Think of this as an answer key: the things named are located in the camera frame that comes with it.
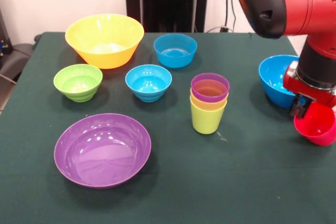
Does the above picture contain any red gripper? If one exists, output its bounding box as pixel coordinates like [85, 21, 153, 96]
[282, 60, 336, 119]

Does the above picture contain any red cup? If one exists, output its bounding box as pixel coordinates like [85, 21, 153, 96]
[293, 102, 336, 147]

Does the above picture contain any large blue bowl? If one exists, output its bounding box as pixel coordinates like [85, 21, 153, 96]
[258, 55, 300, 109]

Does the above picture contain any purple cup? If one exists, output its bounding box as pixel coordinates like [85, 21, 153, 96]
[191, 72, 230, 103]

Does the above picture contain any lime green cup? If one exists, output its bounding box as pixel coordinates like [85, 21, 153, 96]
[191, 102, 227, 135]

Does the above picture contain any yellow cup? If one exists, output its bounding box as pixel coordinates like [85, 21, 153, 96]
[190, 89, 228, 111]

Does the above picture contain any small light blue ribbed bowl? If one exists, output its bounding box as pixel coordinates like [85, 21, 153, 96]
[124, 64, 173, 103]

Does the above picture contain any dark green table cloth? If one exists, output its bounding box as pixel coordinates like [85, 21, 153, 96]
[0, 31, 336, 224]

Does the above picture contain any medium blue bowl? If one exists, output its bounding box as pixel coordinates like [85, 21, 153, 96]
[153, 33, 198, 69]

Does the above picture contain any large orange bowl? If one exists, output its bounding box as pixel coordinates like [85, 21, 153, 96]
[65, 13, 145, 70]

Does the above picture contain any wide purple bowl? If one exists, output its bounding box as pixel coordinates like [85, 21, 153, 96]
[54, 113, 152, 189]

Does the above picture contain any small green ribbed bowl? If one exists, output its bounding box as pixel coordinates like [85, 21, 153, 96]
[53, 63, 103, 103]

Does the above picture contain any black hanging cable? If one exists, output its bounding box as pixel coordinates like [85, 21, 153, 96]
[225, 0, 237, 32]

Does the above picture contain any black pedestal foot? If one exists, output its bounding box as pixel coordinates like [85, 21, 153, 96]
[0, 42, 36, 82]

